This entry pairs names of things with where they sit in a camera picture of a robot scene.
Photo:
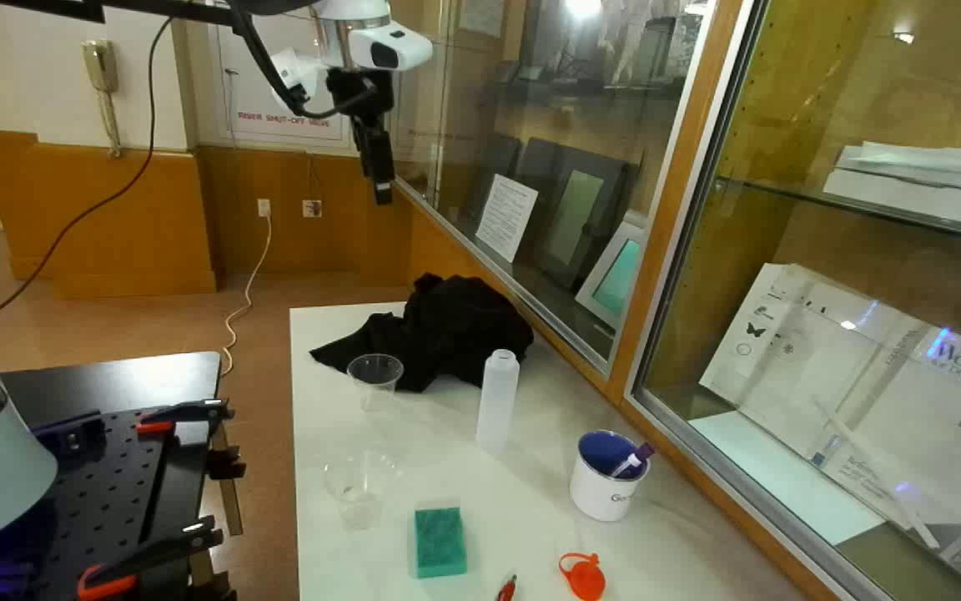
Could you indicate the white squeeze bottle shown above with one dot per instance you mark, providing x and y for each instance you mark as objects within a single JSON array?
[{"x": 500, "y": 402}]

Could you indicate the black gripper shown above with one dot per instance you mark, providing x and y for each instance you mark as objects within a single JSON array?
[{"x": 370, "y": 94}]

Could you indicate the clear plastic cup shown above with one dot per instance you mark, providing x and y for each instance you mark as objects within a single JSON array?
[
  {"x": 357, "y": 488},
  {"x": 375, "y": 368}
]

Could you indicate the green framed picture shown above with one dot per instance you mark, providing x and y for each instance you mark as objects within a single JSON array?
[{"x": 620, "y": 275}]

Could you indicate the wooden counter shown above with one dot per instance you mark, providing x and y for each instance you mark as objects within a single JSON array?
[{"x": 115, "y": 223}]

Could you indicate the black perforated breadboard table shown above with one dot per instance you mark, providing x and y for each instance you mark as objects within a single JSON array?
[{"x": 115, "y": 488}]

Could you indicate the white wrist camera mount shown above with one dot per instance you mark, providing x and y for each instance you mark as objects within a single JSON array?
[{"x": 393, "y": 49}]

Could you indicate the red pen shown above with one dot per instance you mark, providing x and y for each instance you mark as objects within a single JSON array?
[{"x": 506, "y": 590}]

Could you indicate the beige wall phone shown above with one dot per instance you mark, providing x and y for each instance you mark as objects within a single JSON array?
[{"x": 103, "y": 69}]

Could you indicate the white mug blue inside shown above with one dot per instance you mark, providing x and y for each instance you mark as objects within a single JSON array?
[{"x": 603, "y": 488}]

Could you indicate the white paper sign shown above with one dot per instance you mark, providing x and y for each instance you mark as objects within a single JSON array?
[{"x": 506, "y": 217}]

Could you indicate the black cloth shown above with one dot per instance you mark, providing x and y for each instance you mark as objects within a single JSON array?
[{"x": 449, "y": 327}]

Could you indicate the white wall outlet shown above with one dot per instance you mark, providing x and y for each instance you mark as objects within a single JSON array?
[
  {"x": 264, "y": 208},
  {"x": 312, "y": 208}
]

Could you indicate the green sponge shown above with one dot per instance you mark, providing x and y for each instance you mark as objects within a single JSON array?
[{"x": 440, "y": 543}]

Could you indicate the dark picture frame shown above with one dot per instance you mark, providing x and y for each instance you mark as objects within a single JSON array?
[{"x": 582, "y": 204}]

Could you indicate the purple utensil in mug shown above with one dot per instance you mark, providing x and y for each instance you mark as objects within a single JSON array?
[{"x": 632, "y": 458}]

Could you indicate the black overhead bar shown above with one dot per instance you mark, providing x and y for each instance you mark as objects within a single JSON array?
[{"x": 58, "y": 7}]

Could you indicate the stack of white papers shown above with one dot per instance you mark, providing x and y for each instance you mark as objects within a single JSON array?
[{"x": 925, "y": 186}]

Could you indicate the white printed poster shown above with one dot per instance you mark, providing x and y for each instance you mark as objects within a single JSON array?
[{"x": 837, "y": 390}]

